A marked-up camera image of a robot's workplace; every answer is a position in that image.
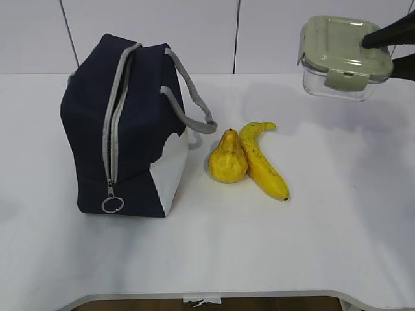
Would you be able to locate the green lid glass container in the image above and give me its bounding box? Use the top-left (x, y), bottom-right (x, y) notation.
top-left (297, 16), bottom-right (393, 102)

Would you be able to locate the yellow pear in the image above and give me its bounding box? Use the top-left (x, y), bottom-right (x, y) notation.
top-left (208, 128), bottom-right (248, 183)

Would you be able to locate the yellow banana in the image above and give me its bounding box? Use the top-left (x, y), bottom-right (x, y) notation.
top-left (239, 122), bottom-right (291, 201)

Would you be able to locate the white tape label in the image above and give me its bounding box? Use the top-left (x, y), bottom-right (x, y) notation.
top-left (182, 297), bottom-right (222, 308)

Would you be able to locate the navy blue lunch bag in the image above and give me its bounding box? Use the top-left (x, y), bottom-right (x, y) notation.
top-left (60, 34), bottom-right (217, 218)

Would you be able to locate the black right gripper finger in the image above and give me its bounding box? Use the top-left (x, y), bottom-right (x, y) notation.
top-left (362, 11), bottom-right (415, 49)
top-left (390, 54), bottom-right (415, 81)

